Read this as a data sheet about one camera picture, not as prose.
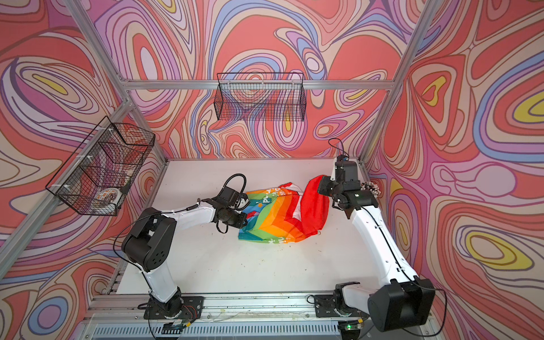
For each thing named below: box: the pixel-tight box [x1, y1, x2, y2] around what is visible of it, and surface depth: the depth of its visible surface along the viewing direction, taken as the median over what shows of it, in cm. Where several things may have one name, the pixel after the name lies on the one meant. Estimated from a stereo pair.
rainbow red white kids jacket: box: [238, 174, 330, 245], surface depth 90 cm
